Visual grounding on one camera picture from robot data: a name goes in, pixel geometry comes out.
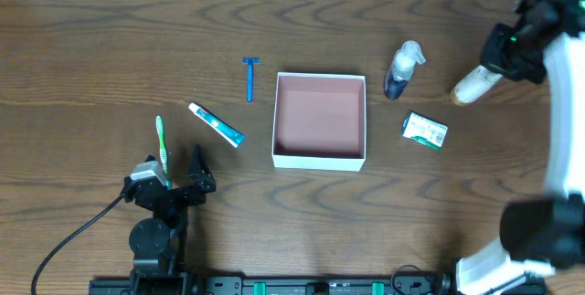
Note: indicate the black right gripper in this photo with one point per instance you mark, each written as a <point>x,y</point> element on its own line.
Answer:
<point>510,57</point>

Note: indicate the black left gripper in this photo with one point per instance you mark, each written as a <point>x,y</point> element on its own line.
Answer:
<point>175,194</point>

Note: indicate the white cream tube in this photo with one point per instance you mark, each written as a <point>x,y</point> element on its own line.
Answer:
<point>474,85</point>

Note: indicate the clear spray bottle blue liquid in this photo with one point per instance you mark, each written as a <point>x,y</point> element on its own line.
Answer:
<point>402,68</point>

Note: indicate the green white soap pack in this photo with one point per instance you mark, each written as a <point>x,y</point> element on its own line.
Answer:
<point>424,131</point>

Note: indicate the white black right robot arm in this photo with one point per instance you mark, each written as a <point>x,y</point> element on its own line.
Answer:
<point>541,236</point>

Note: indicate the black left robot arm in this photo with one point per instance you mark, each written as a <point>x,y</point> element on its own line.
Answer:
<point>158,243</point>

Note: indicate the green toothbrush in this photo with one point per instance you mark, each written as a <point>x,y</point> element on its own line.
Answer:
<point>160,129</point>

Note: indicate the white green toothpaste tube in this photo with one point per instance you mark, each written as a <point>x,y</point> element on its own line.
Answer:
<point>228,133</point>

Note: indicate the blue disposable razor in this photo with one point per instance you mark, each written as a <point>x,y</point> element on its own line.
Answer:
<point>250,62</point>

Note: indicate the white cardboard box pink inside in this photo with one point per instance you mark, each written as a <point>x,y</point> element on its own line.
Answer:
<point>320,122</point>

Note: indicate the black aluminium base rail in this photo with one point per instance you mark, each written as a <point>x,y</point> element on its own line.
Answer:
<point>274,286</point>

